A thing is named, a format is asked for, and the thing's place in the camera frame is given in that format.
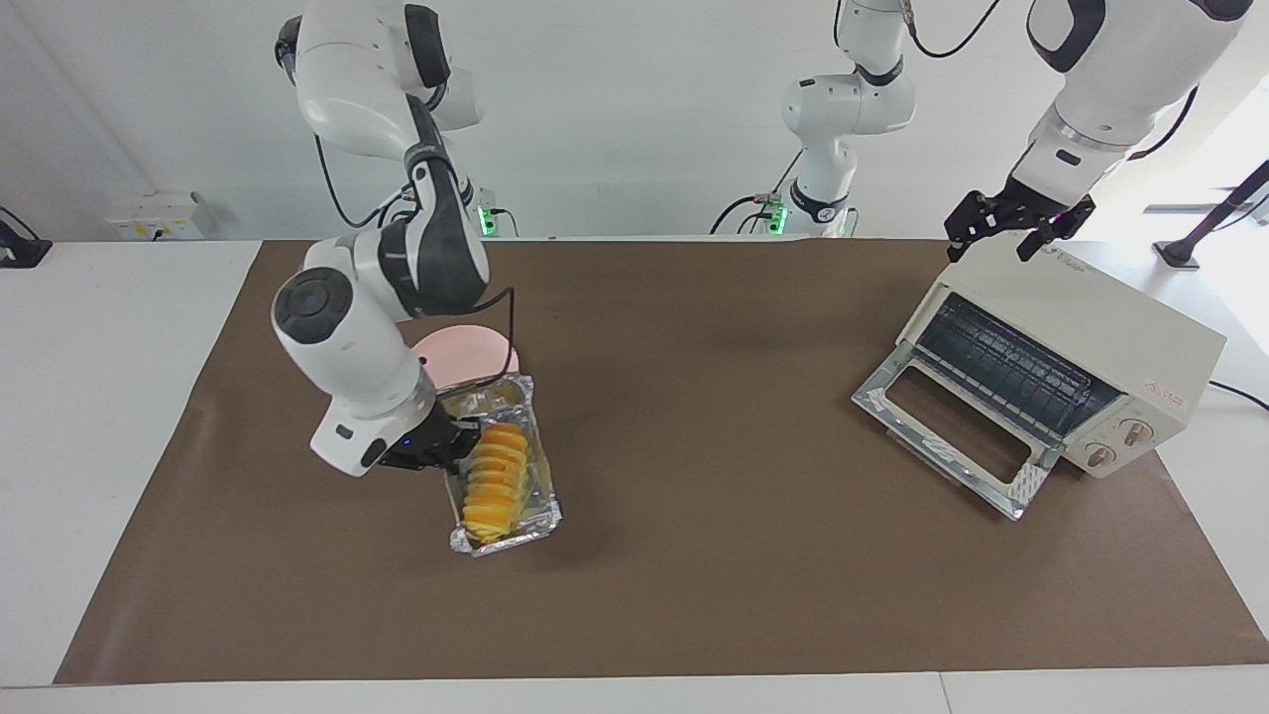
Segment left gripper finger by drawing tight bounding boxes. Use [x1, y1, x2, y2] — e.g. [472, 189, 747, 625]
[944, 191, 1005, 263]
[1017, 193, 1096, 262]

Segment sliced yellow bread loaf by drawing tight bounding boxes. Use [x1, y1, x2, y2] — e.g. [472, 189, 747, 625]
[462, 422, 529, 544]

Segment aluminium foil baking tray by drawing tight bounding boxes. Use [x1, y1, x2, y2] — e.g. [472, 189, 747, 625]
[436, 373, 564, 558]

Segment cream toaster oven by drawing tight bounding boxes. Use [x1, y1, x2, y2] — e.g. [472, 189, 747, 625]
[895, 236, 1228, 480]

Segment glass oven door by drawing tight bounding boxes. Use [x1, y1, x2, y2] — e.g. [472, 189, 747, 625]
[851, 349, 1064, 522]

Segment pink round plate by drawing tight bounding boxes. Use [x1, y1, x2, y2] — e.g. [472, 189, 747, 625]
[411, 324, 520, 393]

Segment black stand with long boom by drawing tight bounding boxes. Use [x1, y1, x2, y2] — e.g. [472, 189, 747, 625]
[1153, 159, 1269, 271]

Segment brown table mat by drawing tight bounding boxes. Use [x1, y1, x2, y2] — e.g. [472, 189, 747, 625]
[53, 238, 1269, 686]

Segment black stand with flat foot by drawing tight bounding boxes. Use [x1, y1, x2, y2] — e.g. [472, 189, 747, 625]
[0, 206, 53, 270]

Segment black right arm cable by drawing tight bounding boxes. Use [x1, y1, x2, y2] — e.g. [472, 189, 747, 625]
[313, 129, 519, 400]

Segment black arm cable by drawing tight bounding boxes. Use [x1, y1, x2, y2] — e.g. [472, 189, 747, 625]
[897, 0, 1203, 160]
[313, 129, 519, 400]

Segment oven wire rack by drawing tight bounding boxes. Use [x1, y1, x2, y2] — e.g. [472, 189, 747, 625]
[912, 295, 1126, 437]

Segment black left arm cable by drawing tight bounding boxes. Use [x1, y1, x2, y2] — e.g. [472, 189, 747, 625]
[897, 0, 1203, 160]

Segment black oven power cable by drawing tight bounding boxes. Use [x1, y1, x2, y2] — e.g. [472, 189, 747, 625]
[1208, 380, 1269, 413]

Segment black base cable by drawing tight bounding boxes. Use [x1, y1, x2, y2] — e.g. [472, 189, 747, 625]
[710, 149, 806, 236]

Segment white wall socket box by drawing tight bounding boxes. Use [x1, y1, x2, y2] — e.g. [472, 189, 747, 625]
[104, 191, 215, 242]

